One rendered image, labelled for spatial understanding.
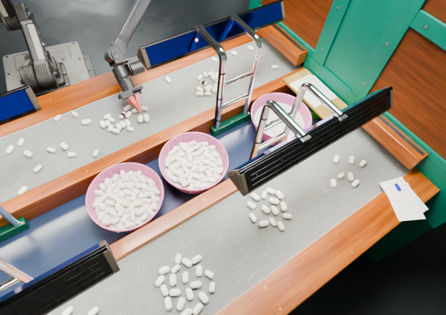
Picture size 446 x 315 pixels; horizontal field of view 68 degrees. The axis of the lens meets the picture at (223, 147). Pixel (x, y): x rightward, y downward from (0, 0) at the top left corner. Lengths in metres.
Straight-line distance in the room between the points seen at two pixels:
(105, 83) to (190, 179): 0.60
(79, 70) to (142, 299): 1.40
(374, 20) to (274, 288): 1.00
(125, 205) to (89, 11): 2.48
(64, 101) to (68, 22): 1.88
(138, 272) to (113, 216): 0.22
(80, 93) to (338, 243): 1.18
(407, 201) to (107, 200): 1.10
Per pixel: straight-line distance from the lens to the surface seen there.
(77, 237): 1.30
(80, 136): 1.43
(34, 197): 1.31
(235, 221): 1.19
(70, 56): 2.22
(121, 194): 1.25
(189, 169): 1.30
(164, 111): 1.45
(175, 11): 3.37
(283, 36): 1.71
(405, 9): 1.33
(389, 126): 1.47
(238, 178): 0.86
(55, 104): 1.55
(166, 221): 1.16
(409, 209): 1.41
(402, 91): 1.43
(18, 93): 1.13
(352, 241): 1.25
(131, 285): 1.14
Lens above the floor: 1.84
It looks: 55 degrees down
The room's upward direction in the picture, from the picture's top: 8 degrees clockwise
